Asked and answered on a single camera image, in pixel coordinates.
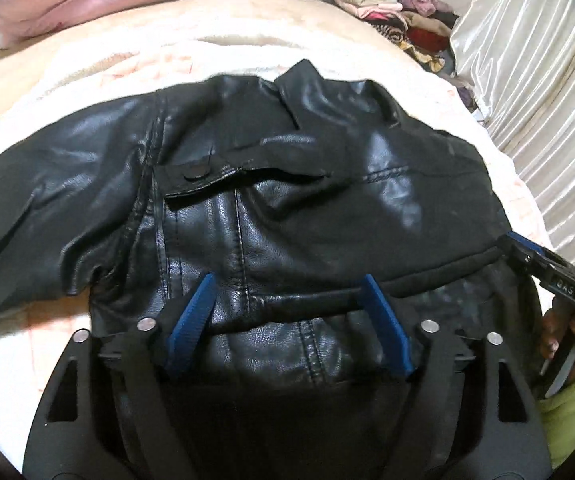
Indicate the pile of folded clothes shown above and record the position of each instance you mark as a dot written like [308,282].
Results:
[402,15]

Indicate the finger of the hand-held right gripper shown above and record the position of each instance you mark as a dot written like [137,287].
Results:
[547,270]

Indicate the black leather jacket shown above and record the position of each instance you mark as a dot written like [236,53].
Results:
[277,200]

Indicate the beige bed sheet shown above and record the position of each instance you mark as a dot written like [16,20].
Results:
[57,45]

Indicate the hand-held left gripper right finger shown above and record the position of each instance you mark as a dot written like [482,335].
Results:
[388,321]

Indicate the white peach flower blanket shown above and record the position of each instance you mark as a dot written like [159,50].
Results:
[117,75]

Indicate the white satin cloth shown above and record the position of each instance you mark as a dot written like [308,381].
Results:
[532,70]

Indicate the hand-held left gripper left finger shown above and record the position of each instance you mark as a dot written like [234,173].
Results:
[193,317]

